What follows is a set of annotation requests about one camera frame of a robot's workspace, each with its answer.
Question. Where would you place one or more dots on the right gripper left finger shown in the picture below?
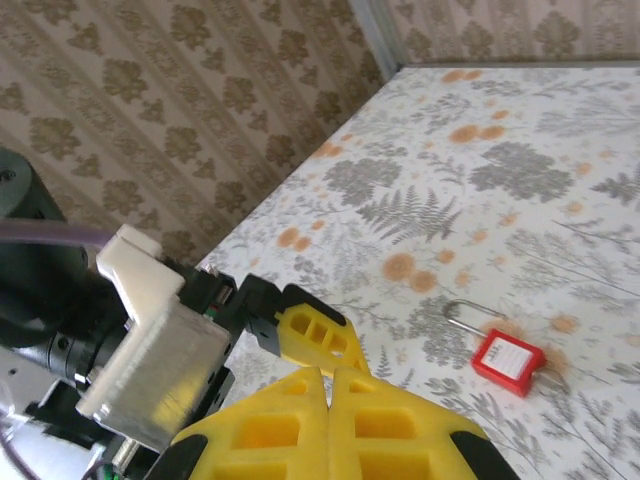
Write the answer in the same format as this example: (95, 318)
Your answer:
(300, 450)

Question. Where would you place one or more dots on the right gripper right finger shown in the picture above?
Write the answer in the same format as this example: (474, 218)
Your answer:
(425, 450)

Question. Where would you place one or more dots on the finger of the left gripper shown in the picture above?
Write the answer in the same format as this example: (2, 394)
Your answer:
(310, 325)

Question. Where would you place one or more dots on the small padlock with steel shackle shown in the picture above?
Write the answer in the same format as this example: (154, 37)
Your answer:
(505, 362)

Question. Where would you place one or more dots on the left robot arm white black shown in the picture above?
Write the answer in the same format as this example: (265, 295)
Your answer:
(50, 440)

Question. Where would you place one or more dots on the floral patterned table cover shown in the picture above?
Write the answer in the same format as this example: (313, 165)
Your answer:
(450, 210)

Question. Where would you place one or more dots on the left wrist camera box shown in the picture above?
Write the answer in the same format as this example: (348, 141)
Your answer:
(165, 360)

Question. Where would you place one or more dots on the aluminium frame post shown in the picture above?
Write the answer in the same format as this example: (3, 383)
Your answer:
(375, 30)

